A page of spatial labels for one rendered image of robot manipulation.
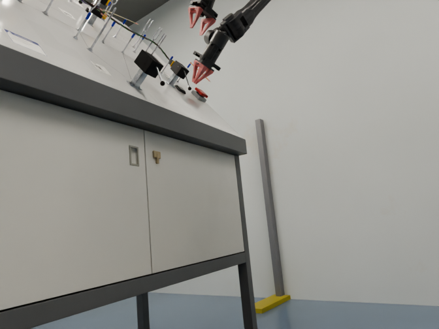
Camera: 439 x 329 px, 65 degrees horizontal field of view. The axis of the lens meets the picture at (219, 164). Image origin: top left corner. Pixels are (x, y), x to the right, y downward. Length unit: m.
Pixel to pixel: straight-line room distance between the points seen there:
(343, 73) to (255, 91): 0.65
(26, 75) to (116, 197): 0.34
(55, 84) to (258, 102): 1.98
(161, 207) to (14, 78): 0.50
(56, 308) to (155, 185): 0.40
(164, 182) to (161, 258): 0.22
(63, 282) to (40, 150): 0.27
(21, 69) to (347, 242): 1.95
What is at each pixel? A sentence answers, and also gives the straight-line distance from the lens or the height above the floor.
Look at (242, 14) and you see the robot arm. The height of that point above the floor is 1.25.
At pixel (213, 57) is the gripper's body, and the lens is 1.30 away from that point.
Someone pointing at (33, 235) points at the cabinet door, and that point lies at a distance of 0.75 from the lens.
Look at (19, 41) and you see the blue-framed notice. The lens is 0.84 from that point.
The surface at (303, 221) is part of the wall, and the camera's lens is 2.36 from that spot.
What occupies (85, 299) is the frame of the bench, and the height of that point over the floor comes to 0.38.
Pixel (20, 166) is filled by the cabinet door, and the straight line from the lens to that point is 0.75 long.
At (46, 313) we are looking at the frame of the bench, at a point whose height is 0.38.
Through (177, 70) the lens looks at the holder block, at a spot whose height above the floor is 1.11.
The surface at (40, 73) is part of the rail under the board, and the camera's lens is 0.78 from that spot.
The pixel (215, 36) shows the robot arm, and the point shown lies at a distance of 1.31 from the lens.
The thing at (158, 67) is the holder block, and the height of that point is 0.96.
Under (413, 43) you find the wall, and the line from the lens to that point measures 2.36.
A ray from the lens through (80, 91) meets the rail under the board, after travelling 0.83.
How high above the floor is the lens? 0.50
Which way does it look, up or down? 10 degrees up
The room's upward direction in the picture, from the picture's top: 6 degrees counter-clockwise
